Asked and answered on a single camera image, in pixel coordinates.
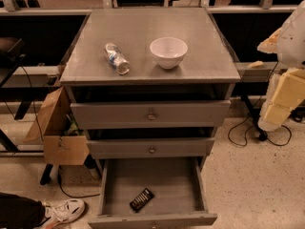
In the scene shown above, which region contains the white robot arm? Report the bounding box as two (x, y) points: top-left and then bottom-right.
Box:
(257, 1), (305, 132)

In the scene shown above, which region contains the grey drawer cabinet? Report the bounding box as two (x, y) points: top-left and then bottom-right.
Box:
(59, 7), (242, 229)

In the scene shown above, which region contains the grey top drawer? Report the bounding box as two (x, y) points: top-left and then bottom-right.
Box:
(71, 100), (231, 130)

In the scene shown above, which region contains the grey drawer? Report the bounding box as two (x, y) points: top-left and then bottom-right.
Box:
(87, 137), (214, 159)
(71, 100), (231, 130)
(89, 157), (217, 229)

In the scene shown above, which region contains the grey middle drawer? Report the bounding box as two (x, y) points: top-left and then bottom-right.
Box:
(87, 137), (214, 159)

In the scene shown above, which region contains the grey bottom drawer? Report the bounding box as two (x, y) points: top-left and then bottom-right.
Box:
(89, 157), (217, 229)

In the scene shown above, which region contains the white ceramic bowl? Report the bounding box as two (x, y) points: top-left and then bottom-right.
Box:
(150, 37), (188, 69)

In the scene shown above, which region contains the clear plastic water bottle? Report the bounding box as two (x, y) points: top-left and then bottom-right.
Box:
(104, 43), (130, 75)

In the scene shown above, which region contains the brown cardboard box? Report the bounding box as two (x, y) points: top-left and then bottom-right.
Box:
(24, 87), (89, 165)

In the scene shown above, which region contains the black table leg right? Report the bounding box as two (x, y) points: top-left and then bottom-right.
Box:
(241, 94), (268, 141)

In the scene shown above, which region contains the yellow foam scrap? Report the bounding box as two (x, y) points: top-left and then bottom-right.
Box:
(247, 60), (264, 69)

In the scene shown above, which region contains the white sneaker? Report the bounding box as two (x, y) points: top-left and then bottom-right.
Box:
(37, 198), (86, 229)

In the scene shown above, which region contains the dark trouser leg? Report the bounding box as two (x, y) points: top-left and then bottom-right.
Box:
(0, 193), (45, 229)

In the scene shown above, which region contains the black floor cable left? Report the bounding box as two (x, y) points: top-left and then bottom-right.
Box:
(56, 169), (101, 199)

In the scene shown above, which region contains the black floor cable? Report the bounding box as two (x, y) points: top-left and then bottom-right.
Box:
(227, 113), (293, 148)
(56, 169), (101, 199)

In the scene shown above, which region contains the black floor cable right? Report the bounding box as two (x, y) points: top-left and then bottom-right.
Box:
(227, 113), (293, 148)

